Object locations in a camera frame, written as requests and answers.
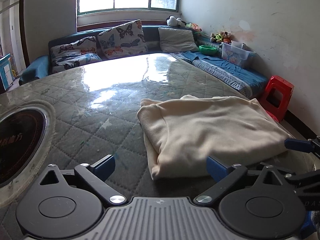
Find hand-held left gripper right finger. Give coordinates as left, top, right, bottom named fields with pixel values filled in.
left=196, top=156, right=287, bottom=204

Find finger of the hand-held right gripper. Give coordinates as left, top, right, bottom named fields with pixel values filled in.
left=284, top=137, right=320, bottom=158
left=275, top=165, right=320, bottom=195

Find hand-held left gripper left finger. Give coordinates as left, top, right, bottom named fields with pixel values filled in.
left=40, top=154, right=127, bottom=204

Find cream sweater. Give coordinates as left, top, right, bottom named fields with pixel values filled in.
left=137, top=94, right=294, bottom=180

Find red plastic stool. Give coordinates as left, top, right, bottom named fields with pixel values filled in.
left=259, top=75, right=295, bottom=123

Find black round induction cooktop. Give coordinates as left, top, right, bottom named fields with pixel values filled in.
left=0, top=107, right=48, bottom=188

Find blue sofa mattress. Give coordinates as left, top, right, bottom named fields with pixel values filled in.
left=170, top=34, right=269, bottom=98

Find clear plastic storage box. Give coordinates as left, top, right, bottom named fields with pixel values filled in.
left=220, top=41, right=255, bottom=68

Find butterfly print pillow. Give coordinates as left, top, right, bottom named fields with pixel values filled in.
left=50, top=36, right=102, bottom=73
left=97, top=19, right=148, bottom=60

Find green plastic basin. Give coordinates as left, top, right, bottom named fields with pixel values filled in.
left=199, top=45, right=218, bottom=55

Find blue sofa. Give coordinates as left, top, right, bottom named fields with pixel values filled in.
left=19, top=24, right=200, bottom=85

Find brown teddy bear toys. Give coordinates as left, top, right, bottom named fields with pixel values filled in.
left=210, top=31, right=232, bottom=44

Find grey pillow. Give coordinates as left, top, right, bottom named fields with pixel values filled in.
left=158, top=27, right=199, bottom=53

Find small blue cabinet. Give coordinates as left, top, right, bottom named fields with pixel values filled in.
left=0, top=53, right=13, bottom=88

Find panda plush toy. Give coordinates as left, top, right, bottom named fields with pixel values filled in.
left=166, top=16, right=187, bottom=28

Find dark wooden door frame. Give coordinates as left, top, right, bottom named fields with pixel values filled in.
left=19, top=0, right=29, bottom=69

